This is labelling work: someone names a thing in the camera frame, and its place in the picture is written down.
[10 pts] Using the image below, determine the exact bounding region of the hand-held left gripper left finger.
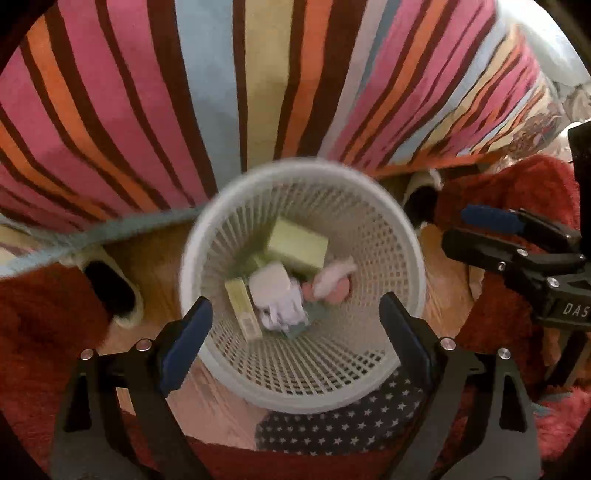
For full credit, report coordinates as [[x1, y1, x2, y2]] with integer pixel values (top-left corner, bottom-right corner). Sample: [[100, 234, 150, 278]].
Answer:
[[50, 296, 215, 480]]

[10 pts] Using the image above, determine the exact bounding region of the red shaggy rug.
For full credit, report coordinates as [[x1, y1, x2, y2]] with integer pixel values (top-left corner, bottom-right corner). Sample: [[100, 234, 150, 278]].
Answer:
[[0, 263, 402, 480], [434, 154, 591, 462]]

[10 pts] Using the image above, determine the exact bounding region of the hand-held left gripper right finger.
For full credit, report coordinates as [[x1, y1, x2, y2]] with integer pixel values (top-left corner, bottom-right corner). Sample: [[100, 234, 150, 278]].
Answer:
[[379, 292, 541, 480]]

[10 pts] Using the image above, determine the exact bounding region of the light green box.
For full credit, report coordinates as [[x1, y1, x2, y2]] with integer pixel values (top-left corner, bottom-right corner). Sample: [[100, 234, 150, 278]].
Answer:
[[265, 219, 329, 273]]

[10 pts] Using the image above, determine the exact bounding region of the teal green box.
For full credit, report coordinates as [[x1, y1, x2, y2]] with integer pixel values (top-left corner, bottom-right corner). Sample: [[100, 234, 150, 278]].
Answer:
[[286, 305, 331, 342]]

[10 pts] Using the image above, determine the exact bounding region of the pink plush toy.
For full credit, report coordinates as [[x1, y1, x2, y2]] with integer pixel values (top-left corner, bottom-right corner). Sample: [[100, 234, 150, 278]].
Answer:
[[300, 256, 358, 305]]

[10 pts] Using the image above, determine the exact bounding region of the small white box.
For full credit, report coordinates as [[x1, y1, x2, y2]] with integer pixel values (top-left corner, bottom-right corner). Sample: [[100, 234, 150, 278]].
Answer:
[[248, 261, 303, 310]]

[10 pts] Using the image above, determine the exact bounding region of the pale yellow long box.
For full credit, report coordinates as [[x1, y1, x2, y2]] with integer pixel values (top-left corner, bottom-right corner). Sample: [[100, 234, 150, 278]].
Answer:
[[225, 277, 264, 343]]

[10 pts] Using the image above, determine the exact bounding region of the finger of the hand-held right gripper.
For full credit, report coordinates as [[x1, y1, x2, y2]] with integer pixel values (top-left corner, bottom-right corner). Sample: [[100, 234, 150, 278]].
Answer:
[[441, 228, 587, 302], [461, 204, 583, 252]]

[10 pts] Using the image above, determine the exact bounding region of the striped bed sheet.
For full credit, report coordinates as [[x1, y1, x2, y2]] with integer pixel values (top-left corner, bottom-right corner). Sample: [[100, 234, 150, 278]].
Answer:
[[0, 0, 564, 280]]

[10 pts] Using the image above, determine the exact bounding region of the white mesh wastebasket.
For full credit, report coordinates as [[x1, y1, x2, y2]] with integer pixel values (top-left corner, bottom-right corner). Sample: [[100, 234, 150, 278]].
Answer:
[[179, 157, 428, 414]]

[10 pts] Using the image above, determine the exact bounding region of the white furry slipper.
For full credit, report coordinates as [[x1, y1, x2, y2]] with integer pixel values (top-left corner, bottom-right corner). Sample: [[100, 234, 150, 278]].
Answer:
[[402, 168, 446, 229], [76, 251, 144, 328]]

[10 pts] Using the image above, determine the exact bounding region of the dark star print cloth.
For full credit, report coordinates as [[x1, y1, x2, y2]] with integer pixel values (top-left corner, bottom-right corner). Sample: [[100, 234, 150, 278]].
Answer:
[[255, 369, 426, 457]]

